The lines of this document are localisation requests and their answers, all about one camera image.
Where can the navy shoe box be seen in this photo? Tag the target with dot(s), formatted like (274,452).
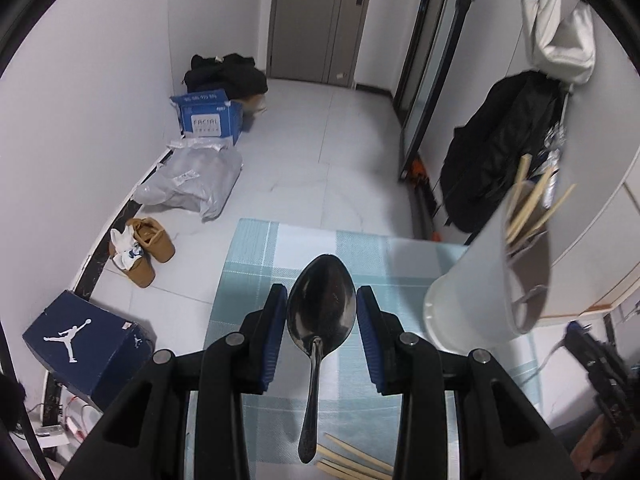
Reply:
(80,345)

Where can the silver folding umbrella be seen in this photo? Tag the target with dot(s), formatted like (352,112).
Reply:
(556,142)

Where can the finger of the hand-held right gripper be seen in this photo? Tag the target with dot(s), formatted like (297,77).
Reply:
(577,335)

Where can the person's right hand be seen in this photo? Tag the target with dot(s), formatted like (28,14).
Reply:
(597,442)

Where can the black stand pole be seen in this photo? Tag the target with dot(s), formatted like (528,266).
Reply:
(30,435)

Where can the brown cardboard box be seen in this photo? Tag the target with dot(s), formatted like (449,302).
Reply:
(256,104)

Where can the white utensil holder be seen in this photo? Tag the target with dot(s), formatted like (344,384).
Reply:
(475,290)

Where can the white power strip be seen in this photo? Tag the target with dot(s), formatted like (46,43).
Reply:
(55,435)

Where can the dark fuzzy object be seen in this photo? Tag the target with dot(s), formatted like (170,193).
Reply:
(10,400)

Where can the pile of wooden chopsticks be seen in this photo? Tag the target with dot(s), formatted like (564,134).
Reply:
(360,460)

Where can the black sliding door frame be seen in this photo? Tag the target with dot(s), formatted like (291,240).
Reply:
(425,70)

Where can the orange black tool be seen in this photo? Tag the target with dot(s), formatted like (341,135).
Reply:
(419,172)

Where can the black clothes heap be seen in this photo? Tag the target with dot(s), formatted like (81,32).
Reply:
(225,75)

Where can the white socks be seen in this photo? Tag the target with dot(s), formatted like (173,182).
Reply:
(125,250)

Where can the blue cardboard box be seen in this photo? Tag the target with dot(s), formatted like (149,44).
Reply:
(207,120)

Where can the metal spoon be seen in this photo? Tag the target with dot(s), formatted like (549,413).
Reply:
(322,305)

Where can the grey door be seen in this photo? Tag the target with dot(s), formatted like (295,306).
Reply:
(315,20)

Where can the white shoulder bag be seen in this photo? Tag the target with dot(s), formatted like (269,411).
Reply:
(560,35)

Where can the grey plastic bag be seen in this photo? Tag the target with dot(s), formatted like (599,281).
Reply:
(195,180)

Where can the black jacket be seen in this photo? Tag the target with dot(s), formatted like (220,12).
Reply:
(495,150)

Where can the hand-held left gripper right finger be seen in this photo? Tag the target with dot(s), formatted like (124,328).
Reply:
(370,340)

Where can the blue checked tablecloth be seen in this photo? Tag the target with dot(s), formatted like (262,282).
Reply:
(260,260)

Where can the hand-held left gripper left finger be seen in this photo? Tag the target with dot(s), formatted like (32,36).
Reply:
(272,340)

